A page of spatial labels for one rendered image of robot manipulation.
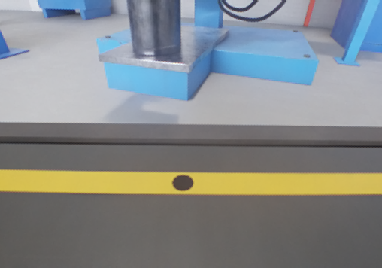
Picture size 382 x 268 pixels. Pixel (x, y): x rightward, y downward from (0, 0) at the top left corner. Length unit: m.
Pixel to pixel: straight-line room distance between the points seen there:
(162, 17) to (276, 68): 0.59
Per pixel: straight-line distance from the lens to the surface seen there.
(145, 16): 0.90
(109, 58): 0.97
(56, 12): 4.00
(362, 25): 1.72
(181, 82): 0.85
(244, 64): 1.16
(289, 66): 1.17
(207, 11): 1.72
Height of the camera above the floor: 0.39
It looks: 35 degrees down
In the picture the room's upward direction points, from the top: 1 degrees clockwise
